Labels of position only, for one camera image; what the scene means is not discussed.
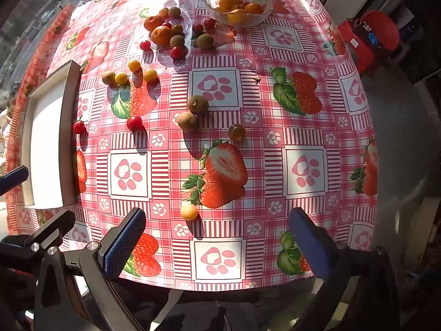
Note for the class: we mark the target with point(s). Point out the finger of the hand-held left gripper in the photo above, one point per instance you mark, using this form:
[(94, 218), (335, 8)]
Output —
[(13, 178), (51, 230)]

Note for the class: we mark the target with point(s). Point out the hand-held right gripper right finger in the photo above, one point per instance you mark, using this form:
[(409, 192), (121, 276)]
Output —
[(308, 239)]

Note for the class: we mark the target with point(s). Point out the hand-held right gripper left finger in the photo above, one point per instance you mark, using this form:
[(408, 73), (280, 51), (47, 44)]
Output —
[(124, 241)]

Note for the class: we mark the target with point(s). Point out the grey rectangular tray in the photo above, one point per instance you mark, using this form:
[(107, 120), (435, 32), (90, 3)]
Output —
[(44, 127)]

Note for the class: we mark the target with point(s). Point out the yellow cherry tomato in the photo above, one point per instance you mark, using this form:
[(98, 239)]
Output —
[(134, 65), (121, 78), (189, 211), (150, 75)]

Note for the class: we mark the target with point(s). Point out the strawberry print plaid tablecloth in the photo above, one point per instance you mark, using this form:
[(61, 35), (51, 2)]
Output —
[(262, 193)]

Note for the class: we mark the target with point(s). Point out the dark brown-red cherry tomato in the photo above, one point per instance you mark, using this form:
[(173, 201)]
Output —
[(237, 132)]

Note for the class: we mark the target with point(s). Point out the small green-brown fruit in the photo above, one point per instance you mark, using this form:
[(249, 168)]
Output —
[(177, 40), (198, 104), (177, 29), (205, 41), (174, 12)]

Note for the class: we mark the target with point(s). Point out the orange tangerine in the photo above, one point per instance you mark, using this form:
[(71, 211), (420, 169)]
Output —
[(161, 36), (152, 22)]

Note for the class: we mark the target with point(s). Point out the small orange cherry tomato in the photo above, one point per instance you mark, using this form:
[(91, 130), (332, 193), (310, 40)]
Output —
[(163, 11)]

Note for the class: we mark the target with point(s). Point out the red plastic stool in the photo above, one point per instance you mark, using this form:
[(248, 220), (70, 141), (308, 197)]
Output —
[(379, 24)]

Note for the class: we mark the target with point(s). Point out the clear glass bowl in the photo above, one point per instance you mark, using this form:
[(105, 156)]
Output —
[(263, 15)]

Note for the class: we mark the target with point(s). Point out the orange-yellow cherry tomato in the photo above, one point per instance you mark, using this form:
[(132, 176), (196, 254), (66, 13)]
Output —
[(227, 2), (253, 8), (237, 18)]

